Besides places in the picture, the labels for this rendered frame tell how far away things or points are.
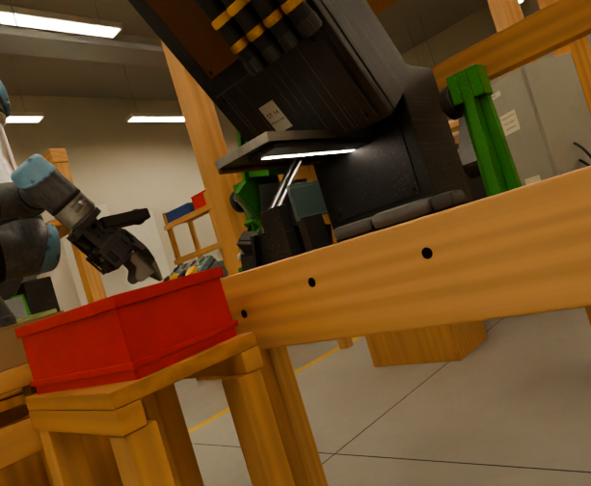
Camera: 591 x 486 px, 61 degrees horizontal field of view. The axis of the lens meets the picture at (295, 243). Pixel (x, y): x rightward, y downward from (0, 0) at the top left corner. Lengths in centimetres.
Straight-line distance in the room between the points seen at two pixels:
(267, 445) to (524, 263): 49
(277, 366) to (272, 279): 105
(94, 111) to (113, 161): 93
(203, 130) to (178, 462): 123
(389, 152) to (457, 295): 55
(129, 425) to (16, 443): 47
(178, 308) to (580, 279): 54
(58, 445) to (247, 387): 35
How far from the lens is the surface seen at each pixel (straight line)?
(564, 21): 137
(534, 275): 66
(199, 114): 198
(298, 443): 199
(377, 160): 120
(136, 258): 115
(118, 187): 941
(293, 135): 98
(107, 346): 78
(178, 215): 826
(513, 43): 139
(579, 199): 63
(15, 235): 130
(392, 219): 75
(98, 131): 966
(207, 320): 83
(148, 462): 76
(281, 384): 193
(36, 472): 173
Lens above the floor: 90
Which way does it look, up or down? 1 degrees up
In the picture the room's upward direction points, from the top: 17 degrees counter-clockwise
